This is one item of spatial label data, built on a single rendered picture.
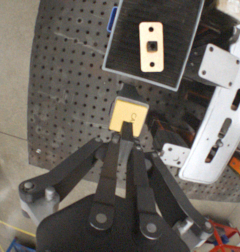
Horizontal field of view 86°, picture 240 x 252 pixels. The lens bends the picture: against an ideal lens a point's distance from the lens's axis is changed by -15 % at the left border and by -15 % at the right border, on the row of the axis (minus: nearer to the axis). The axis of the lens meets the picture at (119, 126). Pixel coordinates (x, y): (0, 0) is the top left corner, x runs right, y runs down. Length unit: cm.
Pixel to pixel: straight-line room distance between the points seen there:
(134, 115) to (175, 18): 19
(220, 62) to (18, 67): 174
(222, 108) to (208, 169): 23
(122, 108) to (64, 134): 63
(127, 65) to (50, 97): 63
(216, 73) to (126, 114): 22
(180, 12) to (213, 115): 33
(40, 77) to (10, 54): 108
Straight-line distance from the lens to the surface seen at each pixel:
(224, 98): 53
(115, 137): 16
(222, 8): 45
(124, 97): 30
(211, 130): 54
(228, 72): 40
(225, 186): 123
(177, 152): 45
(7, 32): 197
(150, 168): 17
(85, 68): 76
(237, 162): 66
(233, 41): 43
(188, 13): 31
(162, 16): 30
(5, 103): 202
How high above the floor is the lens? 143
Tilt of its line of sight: 70 degrees down
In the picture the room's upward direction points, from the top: 171 degrees counter-clockwise
